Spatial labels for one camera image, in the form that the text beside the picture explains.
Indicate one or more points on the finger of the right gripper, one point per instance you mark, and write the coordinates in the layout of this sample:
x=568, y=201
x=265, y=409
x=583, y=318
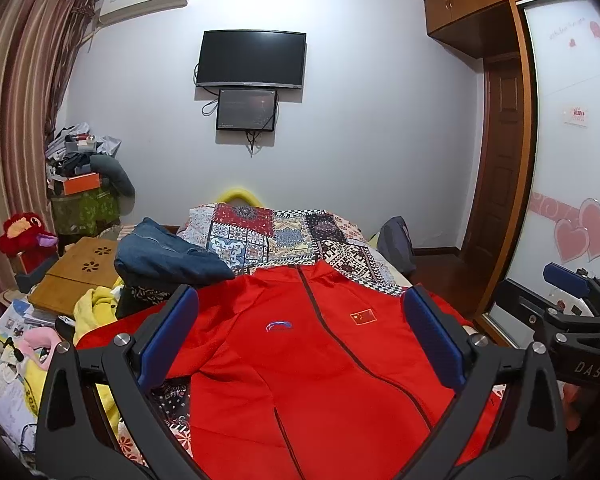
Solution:
x=578, y=285
x=534, y=311

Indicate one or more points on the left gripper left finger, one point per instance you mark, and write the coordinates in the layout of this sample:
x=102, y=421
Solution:
x=74, y=439

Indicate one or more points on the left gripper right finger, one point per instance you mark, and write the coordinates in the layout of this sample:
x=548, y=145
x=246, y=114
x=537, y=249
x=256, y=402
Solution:
x=528, y=437

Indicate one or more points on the red zip jacket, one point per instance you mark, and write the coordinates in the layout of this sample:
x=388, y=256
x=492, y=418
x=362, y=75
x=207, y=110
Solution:
x=297, y=372

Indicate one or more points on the white heart wardrobe door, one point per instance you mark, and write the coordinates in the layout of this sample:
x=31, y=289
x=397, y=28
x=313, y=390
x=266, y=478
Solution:
x=562, y=223

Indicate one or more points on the brown wooden door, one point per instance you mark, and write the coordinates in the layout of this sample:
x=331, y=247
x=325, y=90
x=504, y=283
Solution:
x=499, y=165

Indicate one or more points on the pink plush toy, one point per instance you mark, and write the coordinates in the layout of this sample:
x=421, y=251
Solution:
x=38, y=338

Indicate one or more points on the yellow garment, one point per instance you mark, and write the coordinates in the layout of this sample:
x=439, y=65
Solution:
x=95, y=309

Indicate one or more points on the black patterned folded garment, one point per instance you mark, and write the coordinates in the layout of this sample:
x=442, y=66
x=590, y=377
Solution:
x=143, y=294

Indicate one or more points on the grey blue bag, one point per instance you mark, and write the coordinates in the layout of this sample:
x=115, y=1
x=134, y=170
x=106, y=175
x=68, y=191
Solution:
x=395, y=245

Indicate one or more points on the folded blue denim garment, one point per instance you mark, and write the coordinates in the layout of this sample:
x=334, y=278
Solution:
x=154, y=254

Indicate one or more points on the red plush toy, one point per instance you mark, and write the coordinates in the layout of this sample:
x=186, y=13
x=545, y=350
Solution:
x=26, y=240

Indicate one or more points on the green patterned cloth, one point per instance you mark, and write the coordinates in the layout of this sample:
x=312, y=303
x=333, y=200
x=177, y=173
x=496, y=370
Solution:
x=87, y=213

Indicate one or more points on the orange box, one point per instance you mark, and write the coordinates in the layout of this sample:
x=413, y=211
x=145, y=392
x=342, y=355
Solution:
x=81, y=184

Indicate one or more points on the patchwork patterned bedspread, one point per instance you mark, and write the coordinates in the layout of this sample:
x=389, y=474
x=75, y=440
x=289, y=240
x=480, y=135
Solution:
x=249, y=238

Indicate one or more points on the grey pillow on pile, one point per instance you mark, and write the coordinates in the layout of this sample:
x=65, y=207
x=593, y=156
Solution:
x=107, y=166

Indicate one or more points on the wooden overhead cabinet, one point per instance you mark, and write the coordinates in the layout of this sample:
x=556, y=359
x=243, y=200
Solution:
x=477, y=28

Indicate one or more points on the striped brown curtain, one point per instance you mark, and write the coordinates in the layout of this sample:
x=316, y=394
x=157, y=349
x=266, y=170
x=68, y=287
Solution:
x=39, y=41

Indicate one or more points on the yellow bed rail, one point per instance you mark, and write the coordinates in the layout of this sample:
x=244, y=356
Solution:
x=239, y=196

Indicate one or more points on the small black wall monitor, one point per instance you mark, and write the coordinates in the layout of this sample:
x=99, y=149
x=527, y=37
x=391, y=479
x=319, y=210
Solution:
x=246, y=110

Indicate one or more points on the black wall television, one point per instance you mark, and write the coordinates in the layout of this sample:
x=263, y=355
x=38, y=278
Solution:
x=251, y=58

